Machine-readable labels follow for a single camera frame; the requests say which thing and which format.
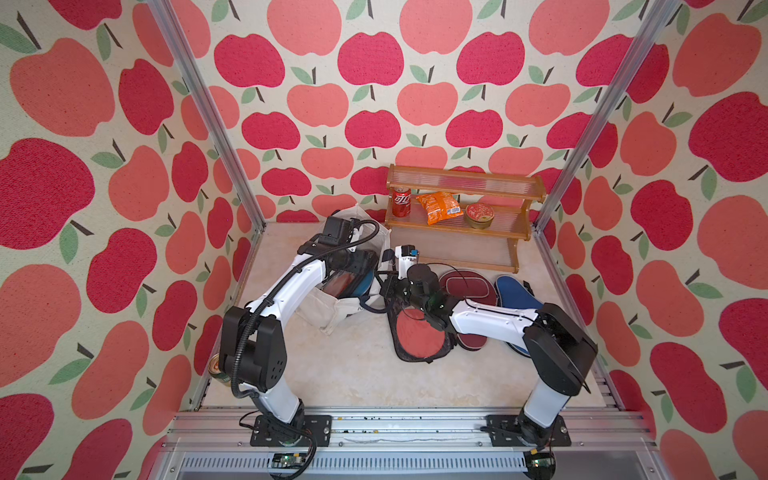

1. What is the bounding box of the wooden two-tier shelf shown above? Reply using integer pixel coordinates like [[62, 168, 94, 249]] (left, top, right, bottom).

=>
[[385, 164, 547, 274]]

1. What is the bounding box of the green drink can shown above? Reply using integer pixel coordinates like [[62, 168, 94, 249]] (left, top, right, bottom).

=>
[[207, 354, 231, 386]]

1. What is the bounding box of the round red tin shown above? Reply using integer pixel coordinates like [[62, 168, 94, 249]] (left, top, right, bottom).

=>
[[464, 202, 495, 230]]

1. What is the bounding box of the orange snack bag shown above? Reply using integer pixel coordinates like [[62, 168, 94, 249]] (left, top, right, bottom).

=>
[[416, 191, 462, 225]]

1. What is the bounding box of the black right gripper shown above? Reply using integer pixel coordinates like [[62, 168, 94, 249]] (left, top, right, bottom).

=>
[[377, 267, 428, 317]]

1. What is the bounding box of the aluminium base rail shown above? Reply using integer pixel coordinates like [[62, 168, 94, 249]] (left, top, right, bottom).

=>
[[148, 407, 671, 479]]

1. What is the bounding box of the aluminium frame post right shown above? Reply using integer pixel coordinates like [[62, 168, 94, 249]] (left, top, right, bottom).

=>
[[534, 0, 682, 238]]

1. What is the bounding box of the aluminium frame post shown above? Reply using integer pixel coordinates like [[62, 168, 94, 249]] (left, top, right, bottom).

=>
[[148, 1, 266, 234], [534, 0, 682, 238]]

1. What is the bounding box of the aluminium frame post left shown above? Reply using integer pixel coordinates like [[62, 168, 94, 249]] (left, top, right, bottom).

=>
[[148, 1, 266, 234]]

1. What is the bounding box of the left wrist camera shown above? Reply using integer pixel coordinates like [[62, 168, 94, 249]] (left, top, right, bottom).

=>
[[319, 216, 354, 247]]

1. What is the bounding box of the black paddle case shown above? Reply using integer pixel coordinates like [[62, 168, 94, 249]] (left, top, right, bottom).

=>
[[387, 301, 455, 363], [320, 270, 370, 299]]

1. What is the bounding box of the maroon paddle case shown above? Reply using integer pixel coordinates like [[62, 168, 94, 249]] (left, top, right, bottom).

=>
[[439, 270, 498, 351]]

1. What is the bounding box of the red cola can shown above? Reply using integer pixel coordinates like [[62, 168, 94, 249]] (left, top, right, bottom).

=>
[[392, 187, 412, 218]]

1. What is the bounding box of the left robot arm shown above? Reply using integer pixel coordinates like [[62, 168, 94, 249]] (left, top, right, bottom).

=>
[[219, 247, 379, 428]]

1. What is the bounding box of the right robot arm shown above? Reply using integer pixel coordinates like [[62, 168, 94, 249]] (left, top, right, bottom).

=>
[[382, 264, 598, 449]]

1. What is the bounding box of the blue paddle case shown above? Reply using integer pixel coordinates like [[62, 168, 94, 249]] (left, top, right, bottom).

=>
[[494, 275, 543, 358]]

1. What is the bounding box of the white canvas tote bag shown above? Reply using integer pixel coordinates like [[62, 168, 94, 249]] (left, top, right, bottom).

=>
[[296, 221, 391, 335]]

